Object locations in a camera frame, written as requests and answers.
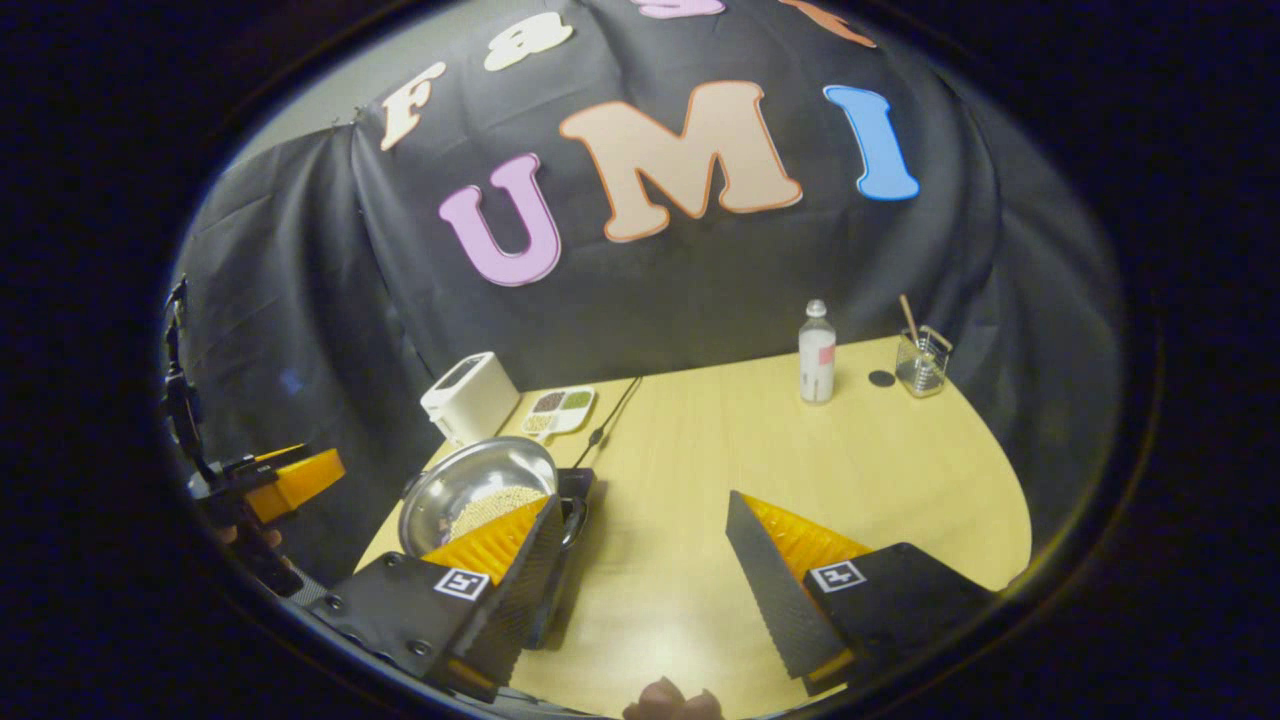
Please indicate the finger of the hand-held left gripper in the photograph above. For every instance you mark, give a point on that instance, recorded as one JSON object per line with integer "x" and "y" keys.
{"x": 265, "y": 460}
{"x": 300, "y": 482}

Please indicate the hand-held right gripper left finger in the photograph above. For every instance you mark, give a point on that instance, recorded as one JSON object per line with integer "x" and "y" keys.
{"x": 520, "y": 590}

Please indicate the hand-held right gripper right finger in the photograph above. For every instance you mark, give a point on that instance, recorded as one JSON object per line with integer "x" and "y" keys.
{"x": 775, "y": 600}

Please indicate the pile of yellow soybeans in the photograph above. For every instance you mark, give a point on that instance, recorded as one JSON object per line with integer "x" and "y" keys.
{"x": 500, "y": 508}

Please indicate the black induction cooktop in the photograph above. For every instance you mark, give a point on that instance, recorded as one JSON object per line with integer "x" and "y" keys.
{"x": 580, "y": 485}

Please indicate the white divided dish of beans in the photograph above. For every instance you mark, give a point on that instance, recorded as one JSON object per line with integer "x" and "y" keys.
{"x": 560, "y": 408}

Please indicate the white toaster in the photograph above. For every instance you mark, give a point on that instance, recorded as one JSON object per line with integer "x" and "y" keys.
{"x": 472, "y": 400}

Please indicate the clear plastic bottle white label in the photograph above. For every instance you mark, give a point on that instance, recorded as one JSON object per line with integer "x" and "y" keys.
{"x": 817, "y": 360}

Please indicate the small black round cap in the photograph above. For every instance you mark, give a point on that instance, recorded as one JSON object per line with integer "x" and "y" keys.
{"x": 882, "y": 379}

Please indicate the small glass cup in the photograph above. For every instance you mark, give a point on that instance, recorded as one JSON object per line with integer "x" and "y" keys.
{"x": 922, "y": 368}

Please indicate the wooden stick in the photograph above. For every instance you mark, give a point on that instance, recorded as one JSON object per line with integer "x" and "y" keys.
{"x": 908, "y": 318}

